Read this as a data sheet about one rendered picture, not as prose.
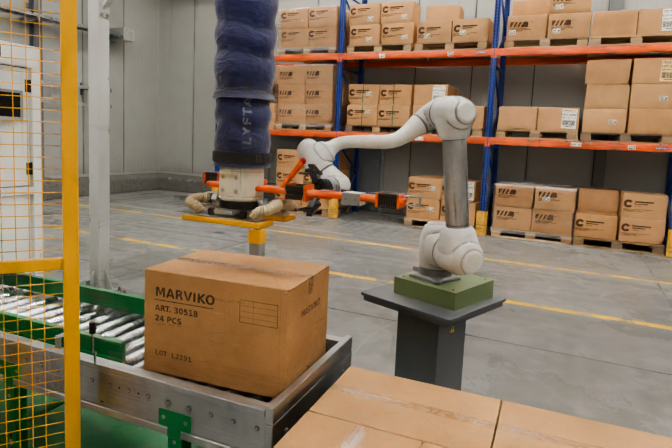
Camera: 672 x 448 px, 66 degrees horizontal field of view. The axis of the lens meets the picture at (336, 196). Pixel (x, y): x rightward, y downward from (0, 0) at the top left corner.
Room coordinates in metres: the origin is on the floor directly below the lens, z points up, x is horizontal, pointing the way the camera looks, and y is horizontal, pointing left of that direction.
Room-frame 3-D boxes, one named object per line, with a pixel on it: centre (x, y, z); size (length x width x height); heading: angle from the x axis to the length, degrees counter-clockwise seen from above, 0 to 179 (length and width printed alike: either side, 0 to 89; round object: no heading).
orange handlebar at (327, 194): (2.06, 0.14, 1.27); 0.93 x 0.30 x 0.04; 68
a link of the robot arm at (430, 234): (2.41, -0.49, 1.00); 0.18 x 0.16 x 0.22; 18
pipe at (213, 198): (2.02, 0.37, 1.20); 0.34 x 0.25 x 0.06; 68
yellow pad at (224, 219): (1.93, 0.40, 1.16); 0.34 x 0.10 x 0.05; 68
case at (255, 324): (2.01, 0.36, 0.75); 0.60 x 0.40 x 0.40; 71
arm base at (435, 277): (2.44, -0.47, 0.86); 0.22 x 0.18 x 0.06; 40
